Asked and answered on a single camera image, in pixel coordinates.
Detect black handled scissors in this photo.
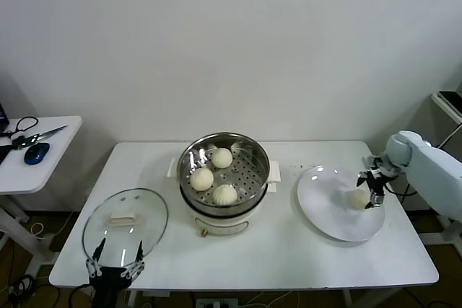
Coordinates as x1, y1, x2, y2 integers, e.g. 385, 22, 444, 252
6, 115, 69, 143

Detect white steamed baozi bun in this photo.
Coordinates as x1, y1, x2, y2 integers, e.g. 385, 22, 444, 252
211, 148, 234, 170
345, 188, 372, 212
190, 167, 215, 192
212, 183, 239, 208

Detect black flat device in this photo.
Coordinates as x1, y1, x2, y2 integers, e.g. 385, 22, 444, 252
437, 90, 462, 118

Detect blue computer mouse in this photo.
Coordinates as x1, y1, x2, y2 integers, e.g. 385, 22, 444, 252
23, 142, 51, 166

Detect stainless steel steamer basket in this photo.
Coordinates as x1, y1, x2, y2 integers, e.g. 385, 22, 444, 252
167, 131, 282, 212

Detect white floor cable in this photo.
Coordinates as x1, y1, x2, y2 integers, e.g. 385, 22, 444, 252
29, 209, 75, 241

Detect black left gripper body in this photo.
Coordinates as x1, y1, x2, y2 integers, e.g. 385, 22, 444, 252
89, 266, 128, 308

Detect white electric cooker base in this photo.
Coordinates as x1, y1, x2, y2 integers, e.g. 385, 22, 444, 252
180, 181, 279, 239

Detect black device with lights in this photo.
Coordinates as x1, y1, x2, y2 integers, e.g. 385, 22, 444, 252
9, 133, 41, 151

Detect white side table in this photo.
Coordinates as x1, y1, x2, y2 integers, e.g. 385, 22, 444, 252
0, 115, 84, 276

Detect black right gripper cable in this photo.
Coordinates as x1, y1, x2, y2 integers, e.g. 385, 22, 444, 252
384, 174, 420, 198

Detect round glass pot lid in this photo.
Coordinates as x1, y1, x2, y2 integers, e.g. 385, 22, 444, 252
82, 188, 170, 268

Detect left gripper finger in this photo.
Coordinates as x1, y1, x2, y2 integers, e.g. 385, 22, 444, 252
121, 239, 146, 279
85, 237, 108, 279

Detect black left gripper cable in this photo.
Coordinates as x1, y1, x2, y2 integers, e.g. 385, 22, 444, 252
69, 282, 95, 308

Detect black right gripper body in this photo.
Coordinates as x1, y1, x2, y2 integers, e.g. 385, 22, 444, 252
365, 166, 395, 190

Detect black floor cable bundle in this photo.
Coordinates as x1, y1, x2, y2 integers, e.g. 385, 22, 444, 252
0, 273, 37, 308

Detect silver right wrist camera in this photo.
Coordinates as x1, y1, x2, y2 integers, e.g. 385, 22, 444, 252
362, 154, 385, 172

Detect large white plate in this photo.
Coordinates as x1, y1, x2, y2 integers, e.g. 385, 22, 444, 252
296, 165, 387, 244

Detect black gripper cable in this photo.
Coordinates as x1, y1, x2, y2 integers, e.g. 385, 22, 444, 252
384, 174, 420, 198
69, 282, 95, 308

